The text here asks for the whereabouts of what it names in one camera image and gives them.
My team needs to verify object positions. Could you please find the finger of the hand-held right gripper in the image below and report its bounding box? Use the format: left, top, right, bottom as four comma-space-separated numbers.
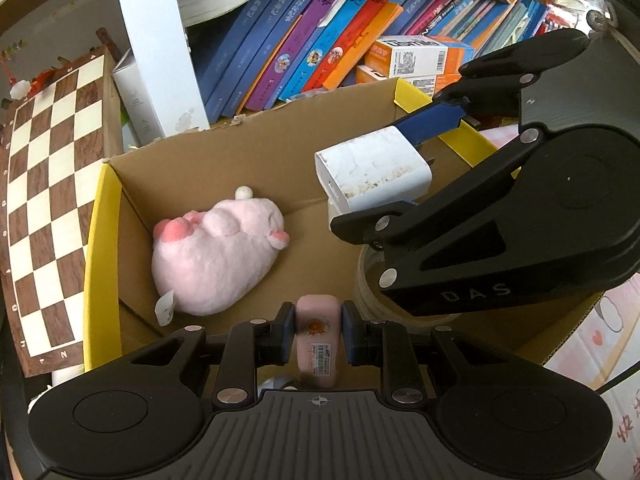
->
330, 131, 547, 318
394, 29, 589, 144

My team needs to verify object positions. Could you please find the pink bottle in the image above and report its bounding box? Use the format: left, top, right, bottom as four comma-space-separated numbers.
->
294, 294, 346, 388

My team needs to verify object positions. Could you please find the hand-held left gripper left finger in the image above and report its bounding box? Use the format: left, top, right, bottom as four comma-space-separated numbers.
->
99, 301, 298, 411

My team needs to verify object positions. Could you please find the row of colourful books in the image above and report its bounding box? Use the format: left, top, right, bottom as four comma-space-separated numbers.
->
192, 0, 581, 123

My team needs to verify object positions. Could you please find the black cable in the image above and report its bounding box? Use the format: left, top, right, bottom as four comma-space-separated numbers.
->
595, 360, 640, 396

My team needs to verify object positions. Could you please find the wooden chessboard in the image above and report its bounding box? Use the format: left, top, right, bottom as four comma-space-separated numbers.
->
0, 45, 126, 378

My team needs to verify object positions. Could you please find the pink plush pig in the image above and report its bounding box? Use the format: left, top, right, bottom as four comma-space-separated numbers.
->
151, 186, 291, 326

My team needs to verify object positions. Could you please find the white slim box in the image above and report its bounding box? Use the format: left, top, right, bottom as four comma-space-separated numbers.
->
111, 50, 166, 148

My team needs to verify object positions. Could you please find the yellow cardboard box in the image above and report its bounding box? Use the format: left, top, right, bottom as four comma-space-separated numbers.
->
82, 77, 608, 391

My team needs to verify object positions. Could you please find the white framed bookshelf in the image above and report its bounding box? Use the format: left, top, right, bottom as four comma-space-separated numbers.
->
111, 0, 208, 138

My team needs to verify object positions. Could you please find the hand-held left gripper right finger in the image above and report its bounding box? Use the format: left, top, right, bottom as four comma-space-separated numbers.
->
343, 300, 542, 411

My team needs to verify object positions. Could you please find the white charger adapter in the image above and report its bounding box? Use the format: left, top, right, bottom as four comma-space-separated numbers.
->
314, 126, 433, 221

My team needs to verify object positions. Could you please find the orange white carton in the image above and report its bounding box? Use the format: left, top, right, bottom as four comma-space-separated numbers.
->
364, 35, 475, 81
356, 65, 463, 98

